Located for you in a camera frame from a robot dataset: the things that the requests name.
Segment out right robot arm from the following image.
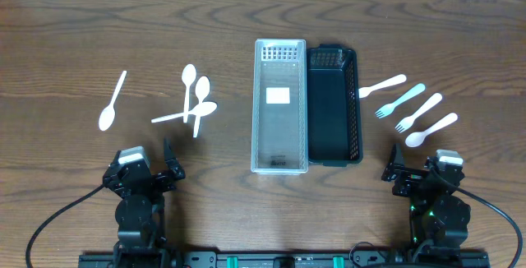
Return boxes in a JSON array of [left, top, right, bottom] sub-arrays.
[[381, 144, 471, 262]]

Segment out white plastic spoon crosswise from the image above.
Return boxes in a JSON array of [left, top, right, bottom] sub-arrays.
[[151, 102, 217, 123]]

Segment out black plastic basket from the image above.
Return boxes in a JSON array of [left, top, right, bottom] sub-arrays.
[[307, 44, 363, 167]]

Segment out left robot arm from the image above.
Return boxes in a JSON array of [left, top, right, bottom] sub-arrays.
[[102, 139, 186, 268]]

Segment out white plastic fork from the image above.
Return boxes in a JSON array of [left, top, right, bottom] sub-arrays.
[[358, 74, 407, 99], [395, 93, 443, 133]]

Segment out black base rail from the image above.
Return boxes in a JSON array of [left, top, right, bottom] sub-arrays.
[[78, 248, 491, 268]]

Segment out mint green plastic fork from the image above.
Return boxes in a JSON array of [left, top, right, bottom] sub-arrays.
[[375, 83, 426, 118]]

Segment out clear plastic basket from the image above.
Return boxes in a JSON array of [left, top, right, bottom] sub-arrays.
[[251, 39, 308, 175]]

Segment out short white plastic spoon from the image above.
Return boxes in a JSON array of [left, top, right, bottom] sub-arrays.
[[405, 113, 459, 148]]

